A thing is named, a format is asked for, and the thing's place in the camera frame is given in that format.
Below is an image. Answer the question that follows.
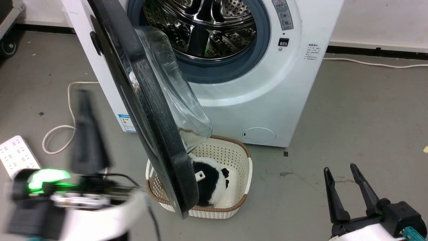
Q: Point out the thin white floor cable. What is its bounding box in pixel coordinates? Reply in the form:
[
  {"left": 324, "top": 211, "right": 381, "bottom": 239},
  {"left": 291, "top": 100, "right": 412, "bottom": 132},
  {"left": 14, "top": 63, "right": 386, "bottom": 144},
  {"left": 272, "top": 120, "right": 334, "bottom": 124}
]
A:
[{"left": 322, "top": 57, "right": 428, "bottom": 69}]

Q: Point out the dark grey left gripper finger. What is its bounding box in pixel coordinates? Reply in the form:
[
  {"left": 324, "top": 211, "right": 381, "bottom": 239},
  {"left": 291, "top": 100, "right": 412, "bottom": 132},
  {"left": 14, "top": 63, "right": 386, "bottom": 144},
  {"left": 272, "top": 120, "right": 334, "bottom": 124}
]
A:
[{"left": 71, "top": 89, "right": 111, "bottom": 175}]

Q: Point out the white front-load washing machine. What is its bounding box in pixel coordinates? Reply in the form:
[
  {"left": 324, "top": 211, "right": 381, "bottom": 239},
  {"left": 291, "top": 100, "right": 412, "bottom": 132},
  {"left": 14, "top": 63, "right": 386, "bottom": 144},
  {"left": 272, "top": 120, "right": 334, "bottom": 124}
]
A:
[{"left": 61, "top": 0, "right": 345, "bottom": 148}]

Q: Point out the blue energy label sticker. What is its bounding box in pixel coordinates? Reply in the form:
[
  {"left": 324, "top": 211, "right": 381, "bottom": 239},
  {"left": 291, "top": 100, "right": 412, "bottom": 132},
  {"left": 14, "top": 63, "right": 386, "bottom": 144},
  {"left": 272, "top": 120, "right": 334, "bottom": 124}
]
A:
[{"left": 117, "top": 113, "right": 136, "bottom": 133}]

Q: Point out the white power strip cable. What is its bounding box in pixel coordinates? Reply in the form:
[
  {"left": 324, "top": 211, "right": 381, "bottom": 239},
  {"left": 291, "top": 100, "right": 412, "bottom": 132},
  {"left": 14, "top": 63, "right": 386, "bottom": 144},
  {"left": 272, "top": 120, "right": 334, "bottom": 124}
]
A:
[{"left": 42, "top": 81, "right": 100, "bottom": 155}]

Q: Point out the cream plastic laundry basket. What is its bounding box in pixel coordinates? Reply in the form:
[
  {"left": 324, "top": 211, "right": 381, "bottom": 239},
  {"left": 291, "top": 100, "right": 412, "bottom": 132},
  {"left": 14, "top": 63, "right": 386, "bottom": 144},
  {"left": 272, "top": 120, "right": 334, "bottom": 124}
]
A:
[{"left": 145, "top": 135, "right": 253, "bottom": 220}]

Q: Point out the round white filter cover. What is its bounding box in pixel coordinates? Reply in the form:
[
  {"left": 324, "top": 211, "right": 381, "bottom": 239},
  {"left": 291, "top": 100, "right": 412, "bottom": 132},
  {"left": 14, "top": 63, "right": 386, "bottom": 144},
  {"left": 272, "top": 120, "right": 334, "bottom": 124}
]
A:
[{"left": 242, "top": 127, "right": 277, "bottom": 145}]

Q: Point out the white power strip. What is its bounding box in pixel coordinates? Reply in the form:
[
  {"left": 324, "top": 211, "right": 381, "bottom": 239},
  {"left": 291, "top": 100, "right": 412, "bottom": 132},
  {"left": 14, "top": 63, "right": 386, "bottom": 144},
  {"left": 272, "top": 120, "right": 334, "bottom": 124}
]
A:
[{"left": 0, "top": 135, "right": 42, "bottom": 180}]

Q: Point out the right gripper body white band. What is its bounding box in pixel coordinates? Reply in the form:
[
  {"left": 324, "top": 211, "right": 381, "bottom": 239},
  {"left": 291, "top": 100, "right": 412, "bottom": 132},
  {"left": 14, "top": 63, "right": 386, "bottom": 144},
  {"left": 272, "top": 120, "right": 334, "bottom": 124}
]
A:
[{"left": 329, "top": 198, "right": 428, "bottom": 241}]

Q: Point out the black and white panda plush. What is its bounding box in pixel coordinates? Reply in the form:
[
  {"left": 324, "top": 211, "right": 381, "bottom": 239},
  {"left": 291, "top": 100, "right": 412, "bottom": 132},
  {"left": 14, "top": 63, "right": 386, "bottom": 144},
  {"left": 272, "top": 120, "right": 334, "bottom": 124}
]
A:
[{"left": 189, "top": 153, "right": 240, "bottom": 208}]

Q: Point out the black washing machine door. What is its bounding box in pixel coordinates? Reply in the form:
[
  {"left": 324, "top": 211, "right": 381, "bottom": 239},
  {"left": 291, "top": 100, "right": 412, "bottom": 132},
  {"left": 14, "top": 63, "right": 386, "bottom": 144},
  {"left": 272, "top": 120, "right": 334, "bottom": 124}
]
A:
[{"left": 88, "top": 0, "right": 213, "bottom": 220}]

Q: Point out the grey control label panel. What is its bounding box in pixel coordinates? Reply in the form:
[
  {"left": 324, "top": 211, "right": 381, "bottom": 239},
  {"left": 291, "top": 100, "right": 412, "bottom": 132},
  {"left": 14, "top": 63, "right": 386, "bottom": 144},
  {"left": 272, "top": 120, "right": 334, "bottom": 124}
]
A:
[{"left": 271, "top": 0, "right": 294, "bottom": 31}]

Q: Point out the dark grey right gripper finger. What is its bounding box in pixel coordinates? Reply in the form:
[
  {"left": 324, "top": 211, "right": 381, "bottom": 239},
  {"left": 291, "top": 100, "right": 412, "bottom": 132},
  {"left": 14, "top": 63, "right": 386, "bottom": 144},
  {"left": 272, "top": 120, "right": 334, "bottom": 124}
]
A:
[
  {"left": 323, "top": 167, "right": 351, "bottom": 224},
  {"left": 349, "top": 163, "right": 382, "bottom": 217}
]

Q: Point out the grey wheeled cart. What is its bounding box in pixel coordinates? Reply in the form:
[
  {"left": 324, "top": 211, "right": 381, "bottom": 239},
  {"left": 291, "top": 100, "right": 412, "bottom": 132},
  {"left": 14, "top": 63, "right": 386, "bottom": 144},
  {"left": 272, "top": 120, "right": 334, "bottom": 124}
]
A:
[{"left": 0, "top": 0, "right": 27, "bottom": 58}]

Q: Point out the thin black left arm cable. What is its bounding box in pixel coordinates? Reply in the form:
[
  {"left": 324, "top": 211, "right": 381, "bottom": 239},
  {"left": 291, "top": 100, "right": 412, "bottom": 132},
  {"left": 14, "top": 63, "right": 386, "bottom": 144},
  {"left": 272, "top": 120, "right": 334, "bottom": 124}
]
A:
[{"left": 99, "top": 172, "right": 162, "bottom": 241}]

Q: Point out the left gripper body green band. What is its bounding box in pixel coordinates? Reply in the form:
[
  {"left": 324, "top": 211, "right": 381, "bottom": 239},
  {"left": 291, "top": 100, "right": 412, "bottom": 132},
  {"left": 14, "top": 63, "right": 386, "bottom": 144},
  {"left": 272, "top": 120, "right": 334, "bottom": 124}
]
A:
[{"left": 6, "top": 168, "right": 142, "bottom": 235}]

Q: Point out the grey rubber door gasket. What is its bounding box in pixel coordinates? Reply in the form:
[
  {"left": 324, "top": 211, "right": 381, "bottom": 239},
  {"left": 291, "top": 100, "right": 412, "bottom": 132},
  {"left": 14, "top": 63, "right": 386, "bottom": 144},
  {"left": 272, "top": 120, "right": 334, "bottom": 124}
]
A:
[{"left": 127, "top": 0, "right": 271, "bottom": 84}]

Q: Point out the steel washing machine drum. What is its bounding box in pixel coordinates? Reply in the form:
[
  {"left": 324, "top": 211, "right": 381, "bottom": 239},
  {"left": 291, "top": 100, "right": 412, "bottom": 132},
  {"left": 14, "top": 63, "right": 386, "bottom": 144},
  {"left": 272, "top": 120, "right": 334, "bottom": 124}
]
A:
[{"left": 143, "top": 0, "right": 258, "bottom": 60}]

